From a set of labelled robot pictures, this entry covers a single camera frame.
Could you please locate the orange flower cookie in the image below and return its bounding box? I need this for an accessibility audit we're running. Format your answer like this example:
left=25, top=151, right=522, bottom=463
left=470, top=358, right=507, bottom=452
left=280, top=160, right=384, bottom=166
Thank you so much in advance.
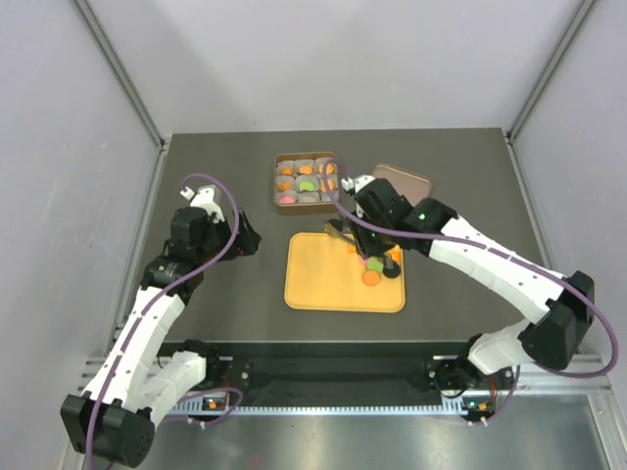
left=277, top=182, right=292, bottom=192

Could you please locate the brown tin lid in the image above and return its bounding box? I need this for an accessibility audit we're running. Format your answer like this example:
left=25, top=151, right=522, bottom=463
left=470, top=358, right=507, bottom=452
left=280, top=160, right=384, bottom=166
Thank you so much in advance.
left=371, top=164, right=433, bottom=206

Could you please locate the tan round cookie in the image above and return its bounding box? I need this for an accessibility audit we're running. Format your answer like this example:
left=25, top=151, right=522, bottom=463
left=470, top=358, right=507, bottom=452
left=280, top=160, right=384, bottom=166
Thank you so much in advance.
left=362, top=270, right=381, bottom=287
left=318, top=164, right=336, bottom=174
left=320, top=181, right=335, bottom=192

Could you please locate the brown cookie tin box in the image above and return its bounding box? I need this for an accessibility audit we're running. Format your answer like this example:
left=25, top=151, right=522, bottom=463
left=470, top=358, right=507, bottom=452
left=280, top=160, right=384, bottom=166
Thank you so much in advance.
left=273, top=151, right=339, bottom=215

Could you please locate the green cookie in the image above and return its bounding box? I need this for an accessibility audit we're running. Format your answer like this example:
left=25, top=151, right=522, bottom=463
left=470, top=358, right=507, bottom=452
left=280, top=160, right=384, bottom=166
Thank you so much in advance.
left=366, top=258, right=385, bottom=273
left=299, top=180, right=316, bottom=192

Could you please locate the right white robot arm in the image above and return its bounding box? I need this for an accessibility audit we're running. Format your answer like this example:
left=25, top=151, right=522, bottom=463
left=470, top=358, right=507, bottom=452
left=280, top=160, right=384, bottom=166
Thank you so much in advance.
left=341, top=175, right=595, bottom=388

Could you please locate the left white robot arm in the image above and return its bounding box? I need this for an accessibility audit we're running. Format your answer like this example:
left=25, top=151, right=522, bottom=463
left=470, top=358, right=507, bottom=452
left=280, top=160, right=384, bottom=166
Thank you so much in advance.
left=60, top=177, right=261, bottom=468

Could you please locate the black cookie right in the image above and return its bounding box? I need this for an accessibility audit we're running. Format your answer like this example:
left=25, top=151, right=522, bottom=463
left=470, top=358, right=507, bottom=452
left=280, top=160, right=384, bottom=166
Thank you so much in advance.
left=383, top=263, right=402, bottom=279

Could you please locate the yellow tray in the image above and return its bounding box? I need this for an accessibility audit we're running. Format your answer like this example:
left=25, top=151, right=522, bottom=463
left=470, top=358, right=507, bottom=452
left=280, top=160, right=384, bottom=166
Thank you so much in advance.
left=284, top=232, right=406, bottom=314

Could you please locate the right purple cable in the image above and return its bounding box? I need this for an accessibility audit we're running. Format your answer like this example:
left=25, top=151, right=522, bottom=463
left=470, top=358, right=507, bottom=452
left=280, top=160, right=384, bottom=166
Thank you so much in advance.
left=321, top=161, right=619, bottom=378

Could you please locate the purple cable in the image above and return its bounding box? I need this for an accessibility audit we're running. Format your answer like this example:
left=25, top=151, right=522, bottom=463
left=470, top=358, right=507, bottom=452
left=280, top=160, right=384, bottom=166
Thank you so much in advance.
left=82, top=172, right=241, bottom=470
left=321, top=161, right=619, bottom=378

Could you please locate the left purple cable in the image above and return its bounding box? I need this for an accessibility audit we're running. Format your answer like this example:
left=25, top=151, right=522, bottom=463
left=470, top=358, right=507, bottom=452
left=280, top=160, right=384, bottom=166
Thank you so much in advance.
left=82, top=172, right=241, bottom=470

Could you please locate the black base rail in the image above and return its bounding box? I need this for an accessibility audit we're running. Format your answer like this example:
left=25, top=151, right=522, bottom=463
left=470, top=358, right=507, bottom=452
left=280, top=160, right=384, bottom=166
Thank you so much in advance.
left=158, top=340, right=514, bottom=421

